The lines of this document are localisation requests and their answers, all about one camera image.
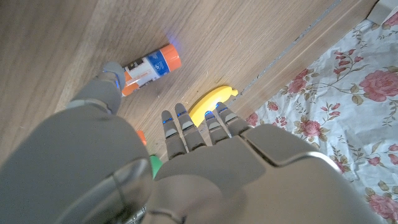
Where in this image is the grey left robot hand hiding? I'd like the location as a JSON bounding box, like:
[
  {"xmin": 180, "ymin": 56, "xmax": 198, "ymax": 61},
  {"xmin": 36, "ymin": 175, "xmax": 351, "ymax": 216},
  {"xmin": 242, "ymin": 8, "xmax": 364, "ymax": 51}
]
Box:
[{"xmin": 0, "ymin": 61, "xmax": 385, "ymax": 224}]

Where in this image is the orange glue stick cap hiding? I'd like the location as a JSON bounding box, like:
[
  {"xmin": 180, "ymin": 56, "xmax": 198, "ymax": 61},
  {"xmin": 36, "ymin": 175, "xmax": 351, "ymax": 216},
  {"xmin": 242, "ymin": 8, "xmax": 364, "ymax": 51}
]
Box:
[{"xmin": 136, "ymin": 129, "xmax": 147, "ymax": 146}]

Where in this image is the glue stick body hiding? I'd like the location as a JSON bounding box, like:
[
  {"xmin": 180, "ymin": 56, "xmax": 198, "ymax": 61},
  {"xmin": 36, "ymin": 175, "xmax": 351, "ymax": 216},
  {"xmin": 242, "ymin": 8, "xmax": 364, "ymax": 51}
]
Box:
[{"xmin": 121, "ymin": 44, "xmax": 182, "ymax": 97}]

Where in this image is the green ball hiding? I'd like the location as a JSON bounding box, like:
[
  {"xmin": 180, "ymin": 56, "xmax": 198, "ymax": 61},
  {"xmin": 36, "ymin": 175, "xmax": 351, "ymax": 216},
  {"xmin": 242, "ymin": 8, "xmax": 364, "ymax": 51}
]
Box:
[{"xmin": 149, "ymin": 154, "xmax": 164, "ymax": 180}]

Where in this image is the yellow toy banana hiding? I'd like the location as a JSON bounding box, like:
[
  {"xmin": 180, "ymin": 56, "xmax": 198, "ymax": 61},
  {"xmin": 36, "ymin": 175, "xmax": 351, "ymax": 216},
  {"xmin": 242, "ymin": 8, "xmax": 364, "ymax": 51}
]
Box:
[{"xmin": 188, "ymin": 85, "xmax": 239, "ymax": 128}]

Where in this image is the floral backdrop cloth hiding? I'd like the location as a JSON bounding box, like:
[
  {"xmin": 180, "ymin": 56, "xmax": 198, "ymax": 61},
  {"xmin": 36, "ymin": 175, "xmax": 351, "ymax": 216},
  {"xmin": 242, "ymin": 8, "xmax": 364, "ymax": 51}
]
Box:
[{"xmin": 245, "ymin": 11, "xmax": 398, "ymax": 224}]

